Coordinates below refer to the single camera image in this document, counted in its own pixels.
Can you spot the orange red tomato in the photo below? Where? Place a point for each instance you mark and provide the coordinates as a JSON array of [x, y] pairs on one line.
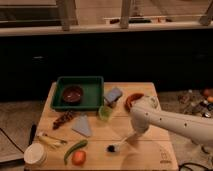
[[79, 157]]

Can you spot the pile of small bottles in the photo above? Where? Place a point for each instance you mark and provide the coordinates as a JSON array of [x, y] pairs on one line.
[[193, 104]]

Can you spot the grey triangular cloth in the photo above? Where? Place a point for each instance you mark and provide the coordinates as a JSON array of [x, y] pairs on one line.
[[81, 126]]

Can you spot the green cucumber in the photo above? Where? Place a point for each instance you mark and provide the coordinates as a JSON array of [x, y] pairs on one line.
[[76, 146]]

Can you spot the dark brown bowl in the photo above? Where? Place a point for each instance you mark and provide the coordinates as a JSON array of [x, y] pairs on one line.
[[72, 94]]

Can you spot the blue grey sponge block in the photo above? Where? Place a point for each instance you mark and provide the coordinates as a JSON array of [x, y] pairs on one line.
[[112, 96]]

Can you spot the brown dried corn cob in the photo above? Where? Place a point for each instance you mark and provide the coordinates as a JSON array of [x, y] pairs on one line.
[[66, 117]]

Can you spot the white handled dish brush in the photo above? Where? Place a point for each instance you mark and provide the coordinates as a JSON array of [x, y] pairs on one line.
[[113, 148]]

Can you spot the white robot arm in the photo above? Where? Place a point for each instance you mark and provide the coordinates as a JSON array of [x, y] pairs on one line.
[[144, 112]]

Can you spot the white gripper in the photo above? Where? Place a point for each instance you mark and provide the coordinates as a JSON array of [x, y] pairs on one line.
[[134, 138]]

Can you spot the green plastic tray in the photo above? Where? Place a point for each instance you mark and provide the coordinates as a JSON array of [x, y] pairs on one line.
[[92, 99]]

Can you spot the orange clay bowl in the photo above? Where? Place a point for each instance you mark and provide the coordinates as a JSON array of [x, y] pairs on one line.
[[130, 99]]

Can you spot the small green cup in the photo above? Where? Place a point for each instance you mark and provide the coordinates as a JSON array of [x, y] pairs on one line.
[[104, 113]]

